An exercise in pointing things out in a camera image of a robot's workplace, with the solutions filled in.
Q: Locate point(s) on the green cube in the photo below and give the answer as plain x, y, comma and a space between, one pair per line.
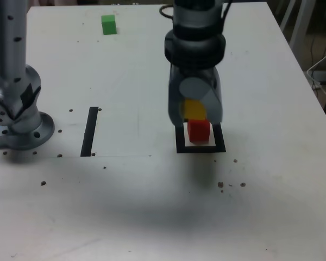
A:
109, 25

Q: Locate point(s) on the black tape square outline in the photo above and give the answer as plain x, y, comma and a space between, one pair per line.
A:
201, 150

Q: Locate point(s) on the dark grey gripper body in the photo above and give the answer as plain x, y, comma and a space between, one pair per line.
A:
195, 73

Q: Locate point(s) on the white metal frame leg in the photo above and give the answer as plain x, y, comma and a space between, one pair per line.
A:
300, 24

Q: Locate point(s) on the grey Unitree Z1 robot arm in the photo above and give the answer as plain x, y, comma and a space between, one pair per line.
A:
12, 54

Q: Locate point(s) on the yellow cube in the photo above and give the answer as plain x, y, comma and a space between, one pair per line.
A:
193, 110

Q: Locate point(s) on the red cube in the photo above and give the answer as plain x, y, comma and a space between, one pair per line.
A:
198, 131

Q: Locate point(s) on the black tape strip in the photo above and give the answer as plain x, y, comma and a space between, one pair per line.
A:
89, 133

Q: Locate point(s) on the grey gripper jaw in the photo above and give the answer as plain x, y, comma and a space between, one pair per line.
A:
212, 103
174, 100

